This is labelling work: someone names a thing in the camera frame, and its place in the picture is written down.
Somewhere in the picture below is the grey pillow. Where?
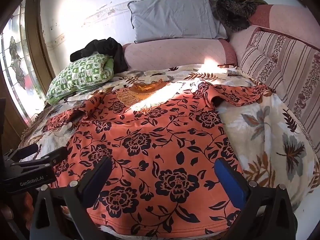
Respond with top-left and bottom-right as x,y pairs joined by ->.
127,0 -> 227,43

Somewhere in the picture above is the dark furry garment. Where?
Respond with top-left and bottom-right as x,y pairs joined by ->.
216,0 -> 257,32

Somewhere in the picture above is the green white patterned pillow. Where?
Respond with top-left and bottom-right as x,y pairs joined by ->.
46,53 -> 114,105

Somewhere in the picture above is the pink bolster cushion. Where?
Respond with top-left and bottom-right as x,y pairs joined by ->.
123,38 -> 237,71

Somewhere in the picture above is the orange black floral garment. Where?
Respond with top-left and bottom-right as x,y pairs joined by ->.
44,82 -> 267,238

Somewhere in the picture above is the pink folded quilt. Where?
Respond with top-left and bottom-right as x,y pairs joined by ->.
229,4 -> 319,63

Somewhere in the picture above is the black clothing pile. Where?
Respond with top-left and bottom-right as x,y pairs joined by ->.
70,37 -> 129,74

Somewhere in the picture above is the stained glass window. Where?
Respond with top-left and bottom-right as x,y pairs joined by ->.
1,0 -> 45,126

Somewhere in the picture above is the striped floral quilt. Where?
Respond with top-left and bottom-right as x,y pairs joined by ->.
240,30 -> 319,154

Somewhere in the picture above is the leaf-pattern fleece blanket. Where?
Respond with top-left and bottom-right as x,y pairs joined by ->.
18,63 -> 320,240

